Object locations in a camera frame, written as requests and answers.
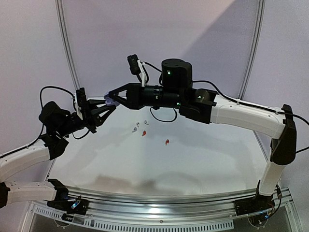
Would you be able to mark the front aluminium rail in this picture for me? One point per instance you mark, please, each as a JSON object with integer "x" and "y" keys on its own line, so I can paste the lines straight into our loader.
{"x": 139, "y": 206}

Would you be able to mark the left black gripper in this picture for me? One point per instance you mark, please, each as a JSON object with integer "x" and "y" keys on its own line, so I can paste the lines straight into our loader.
{"x": 89, "y": 120}

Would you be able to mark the right aluminium frame post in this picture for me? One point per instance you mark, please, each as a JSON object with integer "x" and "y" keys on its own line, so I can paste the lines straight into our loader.
{"x": 254, "y": 47}

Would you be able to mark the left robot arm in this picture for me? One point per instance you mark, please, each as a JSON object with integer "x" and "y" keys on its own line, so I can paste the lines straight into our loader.
{"x": 59, "y": 124}

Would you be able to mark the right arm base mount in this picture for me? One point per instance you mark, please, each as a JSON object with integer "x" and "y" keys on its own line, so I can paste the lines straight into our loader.
{"x": 253, "y": 204}

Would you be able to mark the left aluminium frame post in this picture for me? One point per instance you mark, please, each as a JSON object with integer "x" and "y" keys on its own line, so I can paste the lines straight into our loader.
{"x": 66, "y": 44}

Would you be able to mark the purple charging case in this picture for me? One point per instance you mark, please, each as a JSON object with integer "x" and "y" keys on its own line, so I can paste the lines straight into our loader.
{"x": 109, "y": 101}

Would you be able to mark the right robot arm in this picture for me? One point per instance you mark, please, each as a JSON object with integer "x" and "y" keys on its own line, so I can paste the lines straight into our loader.
{"x": 212, "y": 106}

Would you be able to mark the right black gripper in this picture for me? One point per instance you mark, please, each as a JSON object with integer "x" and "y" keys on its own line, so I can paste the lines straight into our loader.
{"x": 132, "y": 95}

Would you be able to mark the aluminium frame post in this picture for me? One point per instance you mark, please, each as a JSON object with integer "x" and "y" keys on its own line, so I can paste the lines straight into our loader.
{"x": 66, "y": 44}
{"x": 254, "y": 47}

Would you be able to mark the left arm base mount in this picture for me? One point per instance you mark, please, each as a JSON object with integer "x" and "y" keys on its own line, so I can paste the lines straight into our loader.
{"x": 70, "y": 205}

